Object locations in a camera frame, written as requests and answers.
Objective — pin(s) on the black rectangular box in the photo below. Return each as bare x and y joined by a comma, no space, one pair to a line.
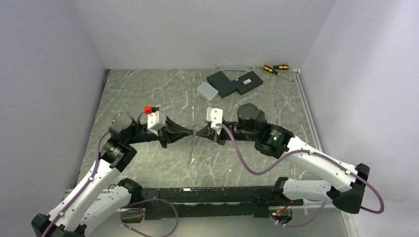
248,82

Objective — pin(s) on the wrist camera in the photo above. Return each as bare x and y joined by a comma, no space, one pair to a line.
214,116
156,119

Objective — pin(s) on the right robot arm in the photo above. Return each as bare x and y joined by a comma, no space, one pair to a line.
340,183

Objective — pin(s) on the white rectangular box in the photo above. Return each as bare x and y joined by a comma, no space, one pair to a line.
207,91

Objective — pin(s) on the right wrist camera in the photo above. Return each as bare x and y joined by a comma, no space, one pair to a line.
214,116

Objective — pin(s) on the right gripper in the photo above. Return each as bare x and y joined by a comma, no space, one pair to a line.
207,132

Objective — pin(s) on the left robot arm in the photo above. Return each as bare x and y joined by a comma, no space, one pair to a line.
82,211

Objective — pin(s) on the silver wrench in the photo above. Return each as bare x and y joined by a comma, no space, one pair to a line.
279,112

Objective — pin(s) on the yellow black screwdriver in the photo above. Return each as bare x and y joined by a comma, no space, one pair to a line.
275,67
278,73

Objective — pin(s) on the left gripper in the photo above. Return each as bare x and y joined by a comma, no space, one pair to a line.
167,135

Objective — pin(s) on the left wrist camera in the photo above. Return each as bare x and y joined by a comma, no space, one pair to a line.
156,119

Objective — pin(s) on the black base frame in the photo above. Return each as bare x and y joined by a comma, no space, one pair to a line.
159,203

